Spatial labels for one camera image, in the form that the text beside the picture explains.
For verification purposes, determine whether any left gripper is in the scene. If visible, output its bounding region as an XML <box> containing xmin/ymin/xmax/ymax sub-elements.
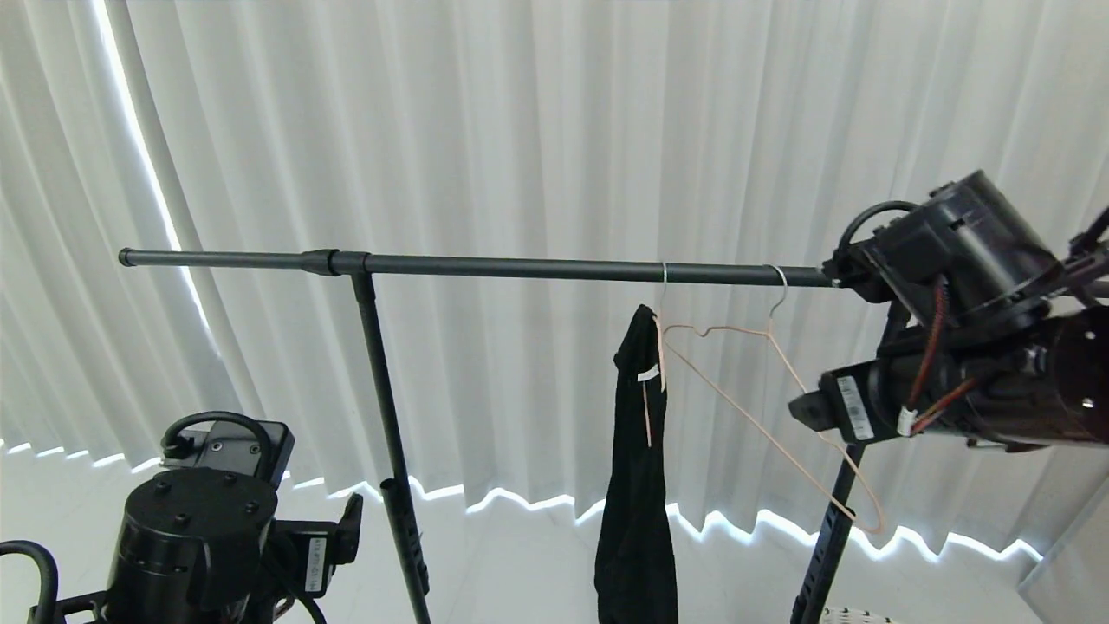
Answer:
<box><xmin>276</xmin><ymin>518</ymin><xmax>347</xmax><ymax>601</ymax></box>

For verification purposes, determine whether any white curtain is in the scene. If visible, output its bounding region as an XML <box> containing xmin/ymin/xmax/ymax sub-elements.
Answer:
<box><xmin>0</xmin><ymin>0</ymin><xmax>1109</xmax><ymax>566</ymax></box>

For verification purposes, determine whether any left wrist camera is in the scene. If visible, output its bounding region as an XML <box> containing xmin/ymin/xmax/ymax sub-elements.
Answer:
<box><xmin>160</xmin><ymin>420</ymin><xmax>296</xmax><ymax>488</ymax></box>

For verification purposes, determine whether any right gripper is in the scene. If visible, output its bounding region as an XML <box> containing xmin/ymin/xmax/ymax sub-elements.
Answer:
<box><xmin>788</xmin><ymin>305</ymin><xmax>1109</xmax><ymax>453</ymax></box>

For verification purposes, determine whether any black garment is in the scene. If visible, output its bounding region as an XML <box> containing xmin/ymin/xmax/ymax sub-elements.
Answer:
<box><xmin>594</xmin><ymin>303</ymin><xmax>681</xmax><ymax>624</ymax></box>

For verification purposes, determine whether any black clothes rack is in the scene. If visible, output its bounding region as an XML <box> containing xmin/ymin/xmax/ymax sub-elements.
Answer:
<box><xmin>119</xmin><ymin>248</ymin><xmax>911</xmax><ymax>624</ymax></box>

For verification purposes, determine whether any pink clothes hanger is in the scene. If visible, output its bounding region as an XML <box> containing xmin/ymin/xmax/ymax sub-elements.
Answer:
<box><xmin>641</xmin><ymin>264</ymin><xmax>670</xmax><ymax>449</ymax></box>
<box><xmin>660</xmin><ymin>264</ymin><xmax>886</xmax><ymax>536</ymax></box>

